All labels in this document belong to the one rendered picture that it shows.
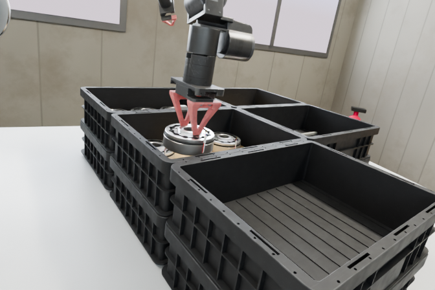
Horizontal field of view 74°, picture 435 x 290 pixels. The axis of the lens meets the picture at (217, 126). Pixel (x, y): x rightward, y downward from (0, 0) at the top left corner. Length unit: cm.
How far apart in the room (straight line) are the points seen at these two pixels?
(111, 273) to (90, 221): 17
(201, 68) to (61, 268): 45
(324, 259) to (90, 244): 46
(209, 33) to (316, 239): 41
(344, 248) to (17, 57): 222
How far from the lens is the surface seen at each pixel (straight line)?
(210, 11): 54
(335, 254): 56
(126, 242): 70
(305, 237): 57
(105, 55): 240
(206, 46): 54
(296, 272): 33
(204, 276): 47
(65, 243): 71
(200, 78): 54
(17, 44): 239
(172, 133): 57
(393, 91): 336
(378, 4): 362
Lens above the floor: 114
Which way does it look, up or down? 17 degrees down
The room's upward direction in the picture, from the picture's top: 8 degrees clockwise
